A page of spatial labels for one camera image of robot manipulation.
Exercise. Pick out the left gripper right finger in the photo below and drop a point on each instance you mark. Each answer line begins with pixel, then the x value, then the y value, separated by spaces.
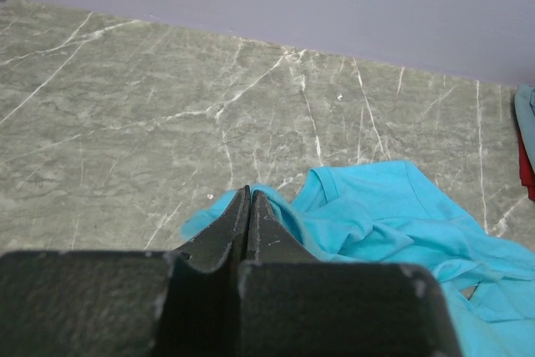
pixel 292 304

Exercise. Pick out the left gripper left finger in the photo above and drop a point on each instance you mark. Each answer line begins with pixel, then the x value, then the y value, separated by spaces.
pixel 112 303

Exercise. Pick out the turquoise t shirt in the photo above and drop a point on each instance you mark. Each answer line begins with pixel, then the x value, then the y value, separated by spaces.
pixel 389 212

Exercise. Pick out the folded red t shirt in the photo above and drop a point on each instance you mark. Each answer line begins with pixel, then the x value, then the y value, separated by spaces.
pixel 526 173

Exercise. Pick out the folded grey blue t shirt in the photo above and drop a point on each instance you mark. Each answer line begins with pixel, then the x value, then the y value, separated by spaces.
pixel 524 108

